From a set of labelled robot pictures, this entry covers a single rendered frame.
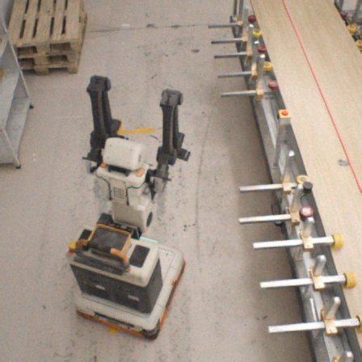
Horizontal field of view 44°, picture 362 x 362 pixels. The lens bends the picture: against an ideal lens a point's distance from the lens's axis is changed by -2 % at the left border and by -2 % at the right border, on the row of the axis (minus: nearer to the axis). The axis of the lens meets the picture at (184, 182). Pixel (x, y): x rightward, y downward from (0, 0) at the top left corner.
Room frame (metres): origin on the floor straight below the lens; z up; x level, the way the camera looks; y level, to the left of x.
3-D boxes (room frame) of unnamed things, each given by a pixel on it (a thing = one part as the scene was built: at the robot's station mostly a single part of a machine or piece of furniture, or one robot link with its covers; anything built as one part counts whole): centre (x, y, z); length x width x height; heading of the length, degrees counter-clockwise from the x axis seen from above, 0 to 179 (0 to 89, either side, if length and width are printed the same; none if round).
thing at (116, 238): (1.48, 0.46, 0.87); 0.23 x 0.15 x 0.11; 70
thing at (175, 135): (1.94, 0.05, 1.40); 0.11 x 0.06 x 0.43; 70
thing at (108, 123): (2.09, 0.46, 1.40); 0.11 x 0.06 x 0.43; 70
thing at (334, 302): (0.92, -0.71, 0.92); 0.04 x 0.04 x 0.48; 2
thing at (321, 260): (1.17, -0.70, 0.89); 0.04 x 0.04 x 0.48; 2
